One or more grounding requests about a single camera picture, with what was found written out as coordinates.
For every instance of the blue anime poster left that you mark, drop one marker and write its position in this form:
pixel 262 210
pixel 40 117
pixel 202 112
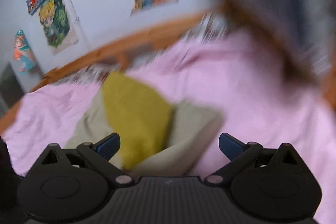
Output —
pixel 23 53

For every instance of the blond anime character poster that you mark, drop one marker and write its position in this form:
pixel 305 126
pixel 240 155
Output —
pixel 57 25

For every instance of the floral patterned pillow right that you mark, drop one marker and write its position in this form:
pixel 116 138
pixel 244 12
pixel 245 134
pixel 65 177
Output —
pixel 213 26

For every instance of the white wall conduit pipe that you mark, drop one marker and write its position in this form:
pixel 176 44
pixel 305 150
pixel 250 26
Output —
pixel 75 19

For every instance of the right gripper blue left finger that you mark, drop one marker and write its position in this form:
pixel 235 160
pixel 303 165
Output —
pixel 97 156

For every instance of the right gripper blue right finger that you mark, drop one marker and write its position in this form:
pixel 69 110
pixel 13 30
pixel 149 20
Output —
pixel 240 155

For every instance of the wooden bed frame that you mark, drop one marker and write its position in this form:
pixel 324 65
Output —
pixel 158 37

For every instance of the olive brown grey hooded jacket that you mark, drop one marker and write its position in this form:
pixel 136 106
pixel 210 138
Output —
pixel 157 138

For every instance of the pink bed sheet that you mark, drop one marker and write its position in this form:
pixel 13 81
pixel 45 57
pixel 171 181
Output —
pixel 239 75

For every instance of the dark cabinet by wall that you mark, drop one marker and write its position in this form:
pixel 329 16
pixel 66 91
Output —
pixel 11 91

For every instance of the floral patterned pillow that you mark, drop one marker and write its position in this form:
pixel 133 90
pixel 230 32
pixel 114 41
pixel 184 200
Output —
pixel 96 73
pixel 213 26

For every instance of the floral patterned pillow left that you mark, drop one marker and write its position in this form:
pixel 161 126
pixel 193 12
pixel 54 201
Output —
pixel 96 73

